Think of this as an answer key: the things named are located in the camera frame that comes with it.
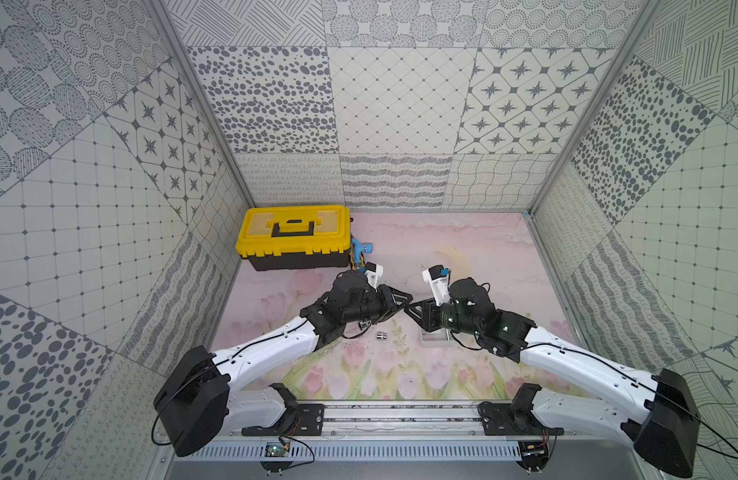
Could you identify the yellow black toolbox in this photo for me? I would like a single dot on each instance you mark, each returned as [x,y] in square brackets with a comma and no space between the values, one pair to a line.
[293,238]

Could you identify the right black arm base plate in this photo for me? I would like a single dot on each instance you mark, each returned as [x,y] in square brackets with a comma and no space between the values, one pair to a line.
[501,419]

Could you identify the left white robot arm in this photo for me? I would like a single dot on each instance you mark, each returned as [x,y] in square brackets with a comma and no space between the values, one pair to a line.
[207,392]

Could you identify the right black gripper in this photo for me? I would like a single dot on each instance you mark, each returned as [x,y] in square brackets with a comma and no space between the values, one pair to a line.
[427,319]

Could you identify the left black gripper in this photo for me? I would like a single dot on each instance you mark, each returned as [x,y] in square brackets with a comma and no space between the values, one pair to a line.
[383,300]

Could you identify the clear plastic storage box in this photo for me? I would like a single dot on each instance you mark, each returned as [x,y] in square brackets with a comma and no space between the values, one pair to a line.
[438,339]

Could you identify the blue yellow hand tool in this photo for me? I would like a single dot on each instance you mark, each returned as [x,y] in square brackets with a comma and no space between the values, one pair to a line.
[358,252]

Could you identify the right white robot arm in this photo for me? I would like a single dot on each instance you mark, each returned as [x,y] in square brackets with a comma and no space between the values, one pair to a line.
[654,414]

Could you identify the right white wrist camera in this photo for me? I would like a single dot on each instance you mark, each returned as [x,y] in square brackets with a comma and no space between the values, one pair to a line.
[437,277]

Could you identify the aluminium mounting rail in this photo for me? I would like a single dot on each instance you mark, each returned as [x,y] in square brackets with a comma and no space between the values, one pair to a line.
[399,420]

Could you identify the white slotted cable duct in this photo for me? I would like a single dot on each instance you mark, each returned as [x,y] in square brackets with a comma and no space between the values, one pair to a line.
[364,450]

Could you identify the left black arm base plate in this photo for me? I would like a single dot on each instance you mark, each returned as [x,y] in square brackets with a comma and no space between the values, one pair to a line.
[304,420]

